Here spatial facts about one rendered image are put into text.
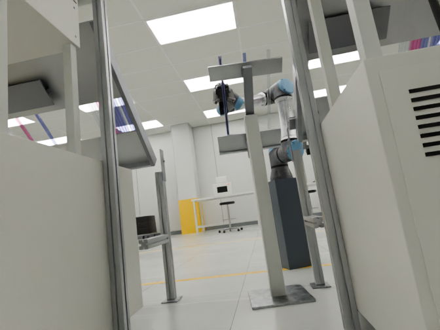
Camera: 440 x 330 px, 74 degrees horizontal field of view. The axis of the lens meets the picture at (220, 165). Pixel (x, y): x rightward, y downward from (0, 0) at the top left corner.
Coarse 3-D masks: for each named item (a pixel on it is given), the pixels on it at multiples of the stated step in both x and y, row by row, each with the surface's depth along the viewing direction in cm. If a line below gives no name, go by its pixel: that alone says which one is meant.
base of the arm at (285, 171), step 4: (280, 164) 189; (284, 164) 190; (272, 168) 192; (276, 168) 190; (280, 168) 189; (284, 168) 189; (288, 168) 191; (272, 172) 191; (276, 172) 189; (280, 172) 188; (284, 172) 187; (288, 172) 188; (272, 176) 190; (276, 176) 188; (280, 176) 186; (284, 176) 186; (288, 176) 187; (292, 176) 190; (272, 180) 190
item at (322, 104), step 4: (324, 96) 133; (316, 100) 134; (320, 100) 134; (324, 100) 134; (316, 104) 135; (320, 104) 135; (324, 104) 135; (328, 104) 135; (320, 108) 137; (324, 108) 137; (328, 108) 137; (320, 112) 138; (324, 112) 138; (328, 112) 138; (320, 116) 139; (324, 116) 139; (320, 120) 141; (304, 124) 142; (304, 128) 143; (304, 132) 145
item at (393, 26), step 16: (304, 0) 110; (336, 0) 110; (384, 0) 110; (400, 0) 110; (416, 0) 110; (304, 16) 114; (336, 16) 110; (384, 16) 110; (400, 16) 113; (416, 16) 113; (432, 16) 113; (304, 32) 117; (336, 32) 113; (352, 32) 113; (384, 32) 113; (400, 32) 116; (416, 32) 116; (432, 32) 116; (336, 48) 121; (352, 48) 120
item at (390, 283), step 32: (384, 64) 52; (352, 96) 60; (352, 128) 63; (384, 128) 50; (352, 160) 67; (384, 160) 50; (352, 192) 70; (384, 192) 52; (352, 224) 74; (384, 224) 54; (352, 256) 79; (384, 256) 57; (416, 256) 46; (384, 288) 59; (416, 288) 46; (384, 320) 62; (416, 320) 47
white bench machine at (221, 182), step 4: (224, 176) 687; (216, 180) 686; (220, 180) 685; (224, 180) 685; (216, 184) 680; (220, 184) 680; (224, 184) 679; (228, 184) 678; (216, 188) 678; (220, 188) 678; (224, 188) 677; (228, 188) 677; (216, 192) 677; (220, 192) 676; (224, 192) 676; (228, 192) 675
